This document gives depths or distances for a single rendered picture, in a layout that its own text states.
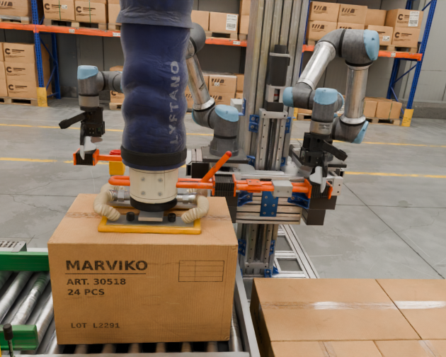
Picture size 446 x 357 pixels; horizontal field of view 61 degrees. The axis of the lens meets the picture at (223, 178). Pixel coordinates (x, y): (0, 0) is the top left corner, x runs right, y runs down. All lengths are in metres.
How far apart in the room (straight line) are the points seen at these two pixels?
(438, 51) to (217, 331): 10.70
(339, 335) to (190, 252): 0.69
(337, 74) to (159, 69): 9.40
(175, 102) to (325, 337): 1.03
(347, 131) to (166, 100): 1.00
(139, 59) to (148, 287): 0.73
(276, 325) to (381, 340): 0.40
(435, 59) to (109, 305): 10.89
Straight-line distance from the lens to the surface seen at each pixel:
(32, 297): 1.78
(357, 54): 1.75
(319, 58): 1.66
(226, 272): 1.32
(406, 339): 1.74
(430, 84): 11.65
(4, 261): 1.94
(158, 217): 1.30
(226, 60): 9.79
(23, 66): 9.11
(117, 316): 1.42
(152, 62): 1.19
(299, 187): 1.42
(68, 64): 10.11
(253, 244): 2.23
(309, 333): 1.61
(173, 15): 1.20
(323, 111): 1.35
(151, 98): 1.20
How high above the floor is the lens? 1.57
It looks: 20 degrees down
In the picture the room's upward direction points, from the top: 4 degrees clockwise
